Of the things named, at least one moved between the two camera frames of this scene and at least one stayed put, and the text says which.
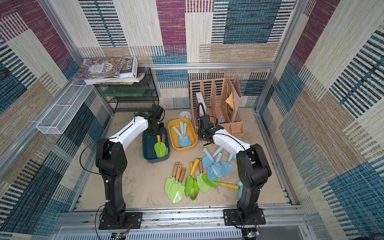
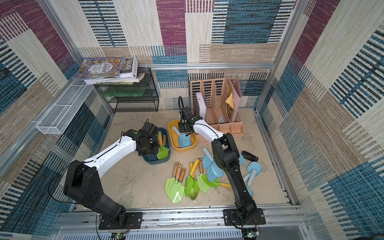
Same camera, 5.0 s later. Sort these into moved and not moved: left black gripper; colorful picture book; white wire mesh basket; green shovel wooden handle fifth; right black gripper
Moved: right black gripper; left black gripper
Not moved: colorful picture book; green shovel wooden handle fifth; white wire mesh basket
